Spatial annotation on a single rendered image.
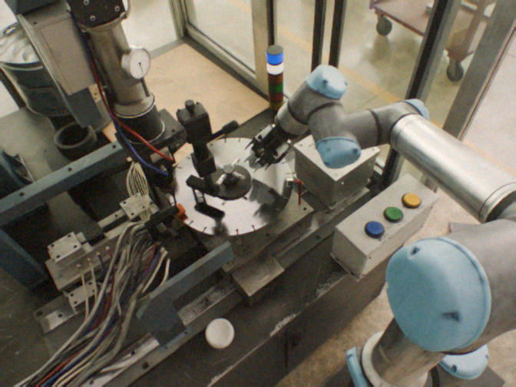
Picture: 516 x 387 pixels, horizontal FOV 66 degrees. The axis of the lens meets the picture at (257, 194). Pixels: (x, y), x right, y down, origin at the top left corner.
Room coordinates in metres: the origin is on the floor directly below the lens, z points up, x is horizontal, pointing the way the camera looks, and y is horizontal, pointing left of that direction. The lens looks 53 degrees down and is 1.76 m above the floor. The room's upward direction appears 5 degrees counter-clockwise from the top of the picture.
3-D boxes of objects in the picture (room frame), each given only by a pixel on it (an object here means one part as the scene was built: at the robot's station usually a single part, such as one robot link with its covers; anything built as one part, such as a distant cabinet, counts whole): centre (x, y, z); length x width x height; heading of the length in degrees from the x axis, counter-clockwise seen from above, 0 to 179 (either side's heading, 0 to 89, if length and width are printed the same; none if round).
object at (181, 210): (0.56, 0.23, 0.95); 0.10 x 0.03 x 0.07; 123
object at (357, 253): (0.56, -0.34, 0.82); 0.28 x 0.11 x 0.15; 123
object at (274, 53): (0.93, -0.08, 1.14); 0.05 x 0.04 x 0.03; 33
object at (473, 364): (0.20, -0.35, 0.91); 0.13 x 0.12 x 0.14; 101
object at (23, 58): (1.21, 0.64, 0.93); 0.31 x 0.31 x 0.36
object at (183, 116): (0.60, 0.11, 1.17); 0.06 x 0.05 x 0.20; 114
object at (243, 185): (0.67, 0.07, 0.96); 0.11 x 0.11 x 0.03
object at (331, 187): (0.80, -0.25, 0.82); 0.18 x 0.18 x 0.15; 33
